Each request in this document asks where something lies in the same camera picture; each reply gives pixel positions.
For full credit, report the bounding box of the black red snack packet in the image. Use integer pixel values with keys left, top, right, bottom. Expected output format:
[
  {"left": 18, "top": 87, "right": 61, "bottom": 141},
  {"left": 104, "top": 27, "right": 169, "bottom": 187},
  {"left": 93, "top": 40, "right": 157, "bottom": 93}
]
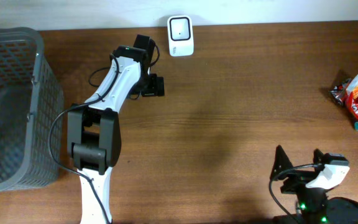
[{"left": 329, "top": 78, "right": 351, "bottom": 106}]

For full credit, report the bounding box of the small orange box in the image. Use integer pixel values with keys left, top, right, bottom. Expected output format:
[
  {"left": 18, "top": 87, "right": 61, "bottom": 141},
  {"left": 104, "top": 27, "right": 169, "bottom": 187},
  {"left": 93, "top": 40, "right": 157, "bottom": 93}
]
[{"left": 345, "top": 74, "right": 358, "bottom": 99}]

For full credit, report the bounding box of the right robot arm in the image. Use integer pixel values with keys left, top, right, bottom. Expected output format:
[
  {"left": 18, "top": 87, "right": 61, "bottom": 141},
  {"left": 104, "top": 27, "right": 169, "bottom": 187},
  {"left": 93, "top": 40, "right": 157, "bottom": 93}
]
[{"left": 268, "top": 145, "right": 358, "bottom": 224}]

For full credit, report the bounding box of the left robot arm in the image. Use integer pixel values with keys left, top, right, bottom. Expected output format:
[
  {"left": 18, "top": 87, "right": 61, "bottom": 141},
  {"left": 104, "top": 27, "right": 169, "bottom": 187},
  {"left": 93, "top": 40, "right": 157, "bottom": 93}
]
[{"left": 67, "top": 34, "right": 165, "bottom": 223}]

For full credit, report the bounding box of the white barcode scanner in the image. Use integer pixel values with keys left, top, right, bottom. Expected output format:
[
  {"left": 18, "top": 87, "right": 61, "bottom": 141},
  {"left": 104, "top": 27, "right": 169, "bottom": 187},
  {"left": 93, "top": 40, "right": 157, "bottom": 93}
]
[{"left": 167, "top": 15, "right": 195, "bottom": 57}]

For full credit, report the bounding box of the grey plastic mesh basket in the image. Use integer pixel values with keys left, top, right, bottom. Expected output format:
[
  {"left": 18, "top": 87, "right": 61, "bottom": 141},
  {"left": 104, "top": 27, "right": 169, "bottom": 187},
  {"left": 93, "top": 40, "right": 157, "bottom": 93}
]
[{"left": 0, "top": 27, "right": 64, "bottom": 192}]

